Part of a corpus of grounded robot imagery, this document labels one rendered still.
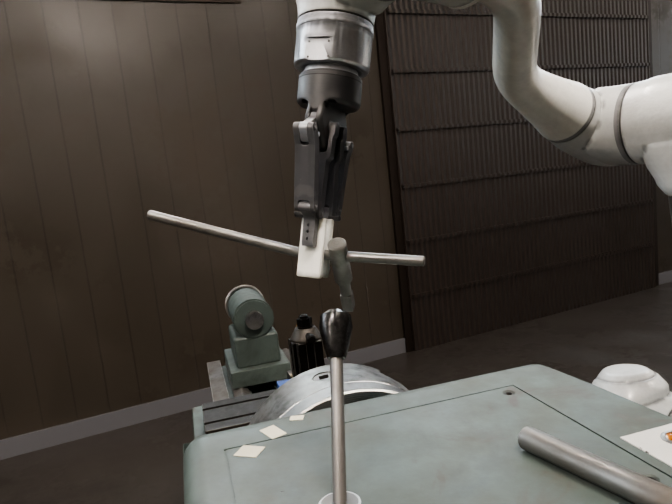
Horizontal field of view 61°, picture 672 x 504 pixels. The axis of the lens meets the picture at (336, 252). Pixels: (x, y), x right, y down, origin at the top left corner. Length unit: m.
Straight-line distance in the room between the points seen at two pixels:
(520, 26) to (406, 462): 0.49
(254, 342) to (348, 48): 1.41
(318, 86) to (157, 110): 3.43
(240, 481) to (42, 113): 3.57
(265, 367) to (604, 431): 1.44
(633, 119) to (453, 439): 0.59
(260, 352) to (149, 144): 2.34
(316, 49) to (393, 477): 0.45
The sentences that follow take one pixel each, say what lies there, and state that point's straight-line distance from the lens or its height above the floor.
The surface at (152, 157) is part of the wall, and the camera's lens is 4.01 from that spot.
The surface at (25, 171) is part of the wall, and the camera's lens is 3.98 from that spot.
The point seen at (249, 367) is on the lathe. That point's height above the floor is 0.92.
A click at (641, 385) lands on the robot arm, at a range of 1.28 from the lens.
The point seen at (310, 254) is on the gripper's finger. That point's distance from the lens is 0.66.
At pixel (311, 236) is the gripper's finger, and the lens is 0.65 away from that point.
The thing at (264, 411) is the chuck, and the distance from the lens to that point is 0.87.
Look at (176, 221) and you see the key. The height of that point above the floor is 1.49.
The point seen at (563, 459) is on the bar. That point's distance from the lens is 0.55.
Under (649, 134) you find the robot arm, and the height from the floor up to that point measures 1.54.
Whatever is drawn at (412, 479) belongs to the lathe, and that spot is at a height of 1.25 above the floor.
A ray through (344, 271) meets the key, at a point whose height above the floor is 1.41.
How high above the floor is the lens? 1.53
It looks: 8 degrees down
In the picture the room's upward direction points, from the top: 6 degrees counter-clockwise
